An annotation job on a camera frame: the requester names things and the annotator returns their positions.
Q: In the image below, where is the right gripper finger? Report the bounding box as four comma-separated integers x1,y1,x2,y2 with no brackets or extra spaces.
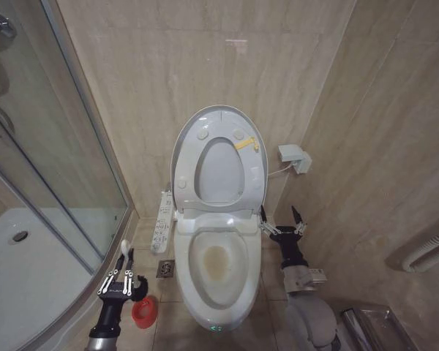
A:
258,204,281,238
290,205,307,235

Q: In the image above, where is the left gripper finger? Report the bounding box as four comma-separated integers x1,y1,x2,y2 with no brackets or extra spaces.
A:
97,252,129,295
123,246,135,296

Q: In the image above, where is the red toilet brush holder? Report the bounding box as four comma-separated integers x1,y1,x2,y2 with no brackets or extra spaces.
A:
131,295,159,331

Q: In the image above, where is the white smart toilet bowl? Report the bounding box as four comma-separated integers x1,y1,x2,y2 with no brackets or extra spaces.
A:
173,207,263,333

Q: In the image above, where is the white toilet control panel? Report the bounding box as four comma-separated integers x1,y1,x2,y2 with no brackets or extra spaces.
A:
149,185,175,255

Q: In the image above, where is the white toilet lid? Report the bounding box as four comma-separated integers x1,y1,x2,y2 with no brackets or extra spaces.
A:
170,105,270,221

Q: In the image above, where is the white toilet seat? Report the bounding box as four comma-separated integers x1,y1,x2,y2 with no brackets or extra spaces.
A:
174,109,266,214

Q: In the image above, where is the metal floor drain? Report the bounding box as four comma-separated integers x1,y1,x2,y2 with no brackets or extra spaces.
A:
157,259,177,280

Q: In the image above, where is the white shower tray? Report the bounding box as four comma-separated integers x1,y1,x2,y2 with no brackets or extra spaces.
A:
0,207,130,351

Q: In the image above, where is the stainless steel bin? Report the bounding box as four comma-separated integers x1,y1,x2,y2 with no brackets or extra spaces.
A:
339,302,421,351

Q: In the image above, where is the chrome shower faucet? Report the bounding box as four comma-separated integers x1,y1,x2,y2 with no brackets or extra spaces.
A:
0,13,18,38

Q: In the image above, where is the white power cable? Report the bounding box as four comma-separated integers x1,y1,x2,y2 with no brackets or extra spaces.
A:
267,163,298,179

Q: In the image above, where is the grey wall socket box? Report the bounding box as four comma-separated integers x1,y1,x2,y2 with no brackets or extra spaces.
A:
277,143,313,175

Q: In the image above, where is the yellow strap on seat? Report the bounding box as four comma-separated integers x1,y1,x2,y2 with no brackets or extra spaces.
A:
233,136,261,153

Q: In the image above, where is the glass shower enclosure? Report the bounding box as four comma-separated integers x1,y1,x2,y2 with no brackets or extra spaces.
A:
0,0,133,276

